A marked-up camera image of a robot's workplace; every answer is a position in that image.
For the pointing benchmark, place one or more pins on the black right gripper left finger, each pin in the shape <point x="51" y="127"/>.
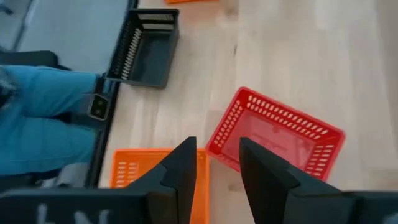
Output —
<point x="93" y="205"/>

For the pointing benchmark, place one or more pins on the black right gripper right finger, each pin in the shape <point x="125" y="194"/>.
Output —
<point x="311" y="205"/>

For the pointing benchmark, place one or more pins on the orange plastic basket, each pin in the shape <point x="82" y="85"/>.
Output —
<point x="130" y="168"/>
<point x="189" y="1"/>

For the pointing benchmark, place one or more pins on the red plastic basket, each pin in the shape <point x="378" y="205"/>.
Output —
<point x="267" y="130"/>

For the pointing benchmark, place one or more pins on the black plastic basket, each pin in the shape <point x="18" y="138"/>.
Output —
<point x="152" y="62"/>

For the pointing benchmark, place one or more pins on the person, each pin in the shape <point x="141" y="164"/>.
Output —
<point x="46" y="124"/>

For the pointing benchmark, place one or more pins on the black chair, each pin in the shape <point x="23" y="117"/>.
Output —
<point x="28" y="57"/>

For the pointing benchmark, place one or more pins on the black aluminium table frame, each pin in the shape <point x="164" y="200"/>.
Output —
<point x="102" y="149"/>

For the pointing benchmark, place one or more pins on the grey table-level camera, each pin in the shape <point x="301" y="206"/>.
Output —
<point x="99" y="107"/>

